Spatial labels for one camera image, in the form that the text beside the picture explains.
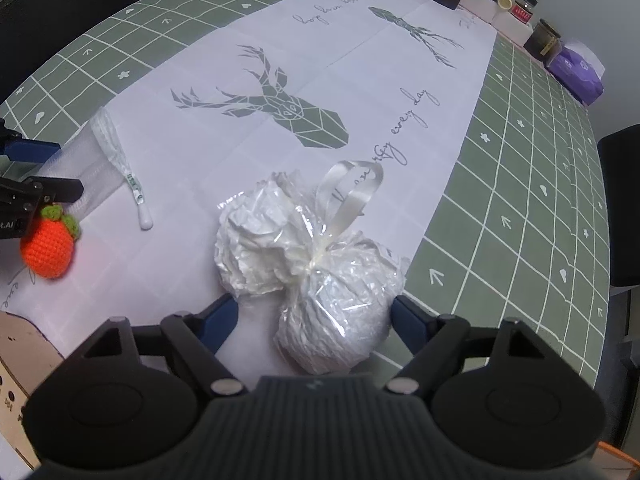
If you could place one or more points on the white deer print table runner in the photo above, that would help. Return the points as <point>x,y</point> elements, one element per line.
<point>200,60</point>

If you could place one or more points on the small jar with red label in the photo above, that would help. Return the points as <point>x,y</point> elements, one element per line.
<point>523,9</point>

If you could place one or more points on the dark glass jar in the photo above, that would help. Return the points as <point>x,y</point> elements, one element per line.
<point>542,39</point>

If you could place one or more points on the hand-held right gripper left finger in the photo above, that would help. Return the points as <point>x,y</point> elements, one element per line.
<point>217,322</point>

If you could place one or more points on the clear plastic bundle with ribbon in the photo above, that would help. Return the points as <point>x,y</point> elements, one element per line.
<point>330,320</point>

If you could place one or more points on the green checked tablecloth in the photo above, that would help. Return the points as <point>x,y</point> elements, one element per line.
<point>525,185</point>

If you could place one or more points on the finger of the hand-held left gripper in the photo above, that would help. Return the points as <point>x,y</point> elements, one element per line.
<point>60,189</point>
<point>30,151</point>

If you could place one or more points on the white mesh zipper bag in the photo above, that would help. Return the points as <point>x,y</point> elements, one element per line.
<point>107,140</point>

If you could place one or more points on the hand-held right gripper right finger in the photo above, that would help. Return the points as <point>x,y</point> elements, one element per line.
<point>412,325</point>

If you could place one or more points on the white round cap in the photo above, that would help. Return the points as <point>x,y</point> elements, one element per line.
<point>504,1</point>

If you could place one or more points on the orange crochet fruit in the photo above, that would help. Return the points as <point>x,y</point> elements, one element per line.
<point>47,250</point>

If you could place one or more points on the white box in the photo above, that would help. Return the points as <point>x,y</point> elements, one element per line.
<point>505,22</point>

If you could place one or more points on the black chair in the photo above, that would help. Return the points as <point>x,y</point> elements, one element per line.
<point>622,210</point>

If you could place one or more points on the purple tissue pack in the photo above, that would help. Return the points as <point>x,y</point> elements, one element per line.
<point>577,72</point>

